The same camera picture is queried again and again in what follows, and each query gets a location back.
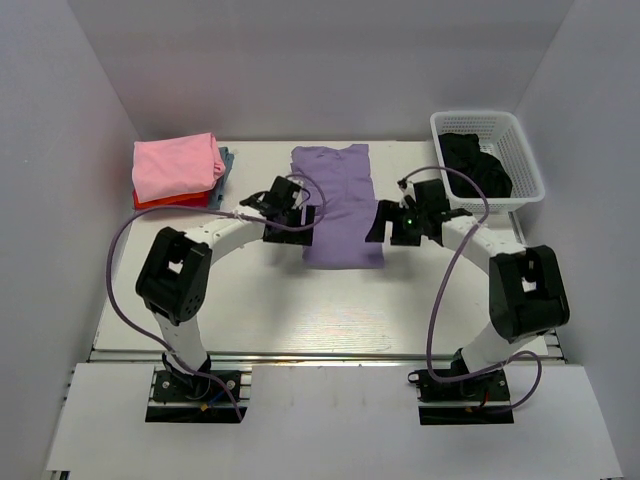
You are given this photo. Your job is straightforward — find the aluminium rail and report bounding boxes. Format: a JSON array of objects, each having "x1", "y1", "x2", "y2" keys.
[{"x1": 89, "y1": 349, "x2": 566, "y2": 364}]

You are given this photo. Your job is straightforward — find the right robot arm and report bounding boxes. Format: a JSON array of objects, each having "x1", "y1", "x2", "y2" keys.
[{"x1": 366, "y1": 179, "x2": 570, "y2": 384}]

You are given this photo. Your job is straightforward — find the pink folded t shirt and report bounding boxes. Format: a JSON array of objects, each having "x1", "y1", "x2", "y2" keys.
[{"x1": 132, "y1": 133, "x2": 224, "y2": 202}]

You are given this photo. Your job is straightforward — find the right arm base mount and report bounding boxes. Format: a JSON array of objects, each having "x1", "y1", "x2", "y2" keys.
[{"x1": 407, "y1": 369, "x2": 514, "y2": 426}]

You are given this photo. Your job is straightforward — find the red folded t shirt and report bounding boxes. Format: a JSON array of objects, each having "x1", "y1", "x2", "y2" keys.
[{"x1": 132, "y1": 191, "x2": 210, "y2": 210}]

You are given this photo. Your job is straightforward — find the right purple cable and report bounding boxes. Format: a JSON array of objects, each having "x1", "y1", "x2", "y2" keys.
[{"x1": 397, "y1": 167, "x2": 544, "y2": 415}]

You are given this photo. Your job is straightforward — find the purple t shirt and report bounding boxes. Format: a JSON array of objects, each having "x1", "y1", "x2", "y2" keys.
[{"x1": 291, "y1": 144, "x2": 384, "y2": 270}]

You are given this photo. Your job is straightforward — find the black t shirt in basket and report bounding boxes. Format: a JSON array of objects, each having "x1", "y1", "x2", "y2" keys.
[{"x1": 438, "y1": 133, "x2": 513, "y2": 198}]

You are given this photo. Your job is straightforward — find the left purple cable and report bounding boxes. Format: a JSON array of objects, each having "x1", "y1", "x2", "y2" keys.
[{"x1": 107, "y1": 172, "x2": 329, "y2": 421}]

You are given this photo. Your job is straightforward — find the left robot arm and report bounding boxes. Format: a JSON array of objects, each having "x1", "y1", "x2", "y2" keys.
[{"x1": 135, "y1": 176, "x2": 321, "y2": 389}]

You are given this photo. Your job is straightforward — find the white plastic basket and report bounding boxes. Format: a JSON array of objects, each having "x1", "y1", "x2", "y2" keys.
[{"x1": 430, "y1": 110, "x2": 545, "y2": 214}]

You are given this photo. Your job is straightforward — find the blue folded t shirt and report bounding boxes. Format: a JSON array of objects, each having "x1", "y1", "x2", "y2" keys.
[{"x1": 208, "y1": 147, "x2": 235, "y2": 210}]

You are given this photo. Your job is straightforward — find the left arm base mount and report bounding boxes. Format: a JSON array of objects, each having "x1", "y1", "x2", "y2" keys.
[{"x1": 145, "y1": 367, "x2": 250, "y2": 424}]

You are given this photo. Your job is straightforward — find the purple cable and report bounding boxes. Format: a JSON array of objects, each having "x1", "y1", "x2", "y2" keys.
[
  {"x1": 397, "y1": 167, "x2": 544, "y2": 415},
  {"x1": 107, "y1": 172, "x2": 329, "y2": 421}
]

